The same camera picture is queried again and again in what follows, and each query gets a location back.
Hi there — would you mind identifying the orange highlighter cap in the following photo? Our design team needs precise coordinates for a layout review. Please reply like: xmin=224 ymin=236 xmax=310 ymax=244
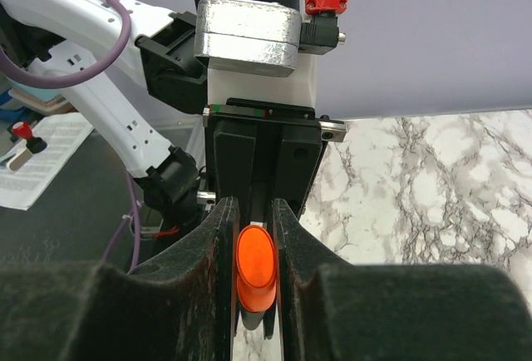
xmin=236 ymin=225 xmax=276 ymax=313

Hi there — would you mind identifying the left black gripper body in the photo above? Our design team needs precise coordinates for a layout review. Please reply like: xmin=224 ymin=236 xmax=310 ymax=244
xmin=203 ymin=98 xmax=347 ymax=227

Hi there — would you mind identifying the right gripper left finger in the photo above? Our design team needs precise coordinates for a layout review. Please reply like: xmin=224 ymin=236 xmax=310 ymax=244
xmin=1 ymin=197 xmax=239 ymax=360

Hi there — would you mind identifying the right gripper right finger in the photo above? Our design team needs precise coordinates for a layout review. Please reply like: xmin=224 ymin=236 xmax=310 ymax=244
xmin=273 ymin=200 xmax=531 ymax=360

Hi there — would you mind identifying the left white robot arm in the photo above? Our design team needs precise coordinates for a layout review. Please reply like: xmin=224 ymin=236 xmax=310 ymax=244
xmin=1 ymin=0 xmax=348 ymax=228

